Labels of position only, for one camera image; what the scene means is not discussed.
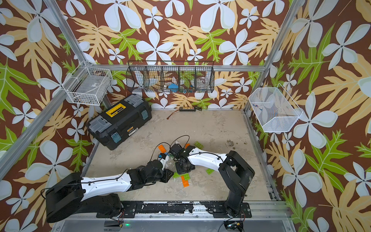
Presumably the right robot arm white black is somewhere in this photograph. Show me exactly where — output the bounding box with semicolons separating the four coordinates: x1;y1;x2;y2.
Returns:
170;144;255;217

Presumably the white wire basket left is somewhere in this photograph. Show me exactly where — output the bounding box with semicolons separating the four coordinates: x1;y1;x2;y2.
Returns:
62;61;113;106

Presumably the white wire basket right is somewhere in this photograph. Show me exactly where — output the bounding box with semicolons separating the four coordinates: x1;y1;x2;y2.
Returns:
248;84;303;133

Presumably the black wire basket centre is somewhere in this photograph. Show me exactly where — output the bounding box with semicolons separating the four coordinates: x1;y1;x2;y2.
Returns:
125;61;215;93

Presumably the black power strip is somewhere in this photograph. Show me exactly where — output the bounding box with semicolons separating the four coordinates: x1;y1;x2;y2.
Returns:
179;106;196;112

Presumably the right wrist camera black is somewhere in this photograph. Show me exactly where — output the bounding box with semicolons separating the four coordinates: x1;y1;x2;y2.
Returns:
169;144;183;158

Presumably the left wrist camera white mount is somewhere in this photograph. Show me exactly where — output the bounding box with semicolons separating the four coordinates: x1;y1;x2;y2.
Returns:
158;153;169;170

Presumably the orange lego brick long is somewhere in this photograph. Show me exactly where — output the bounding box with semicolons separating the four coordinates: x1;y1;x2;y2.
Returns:
181;177;189;188

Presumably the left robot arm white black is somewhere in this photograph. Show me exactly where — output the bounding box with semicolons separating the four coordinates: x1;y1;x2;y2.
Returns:
45;159;174;223

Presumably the white wire basket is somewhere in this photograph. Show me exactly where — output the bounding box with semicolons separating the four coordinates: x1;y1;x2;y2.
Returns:
248;84;303;133
62;61;113;106

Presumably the black toolbox yellow handle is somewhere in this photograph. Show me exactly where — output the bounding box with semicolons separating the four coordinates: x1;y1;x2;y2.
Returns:
87;94;152;150

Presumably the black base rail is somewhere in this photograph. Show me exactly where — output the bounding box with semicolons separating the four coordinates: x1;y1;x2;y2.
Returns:
95;200;253;218

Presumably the orange flat lego plate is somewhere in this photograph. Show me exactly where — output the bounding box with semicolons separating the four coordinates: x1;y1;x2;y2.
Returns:
158;145;167;154

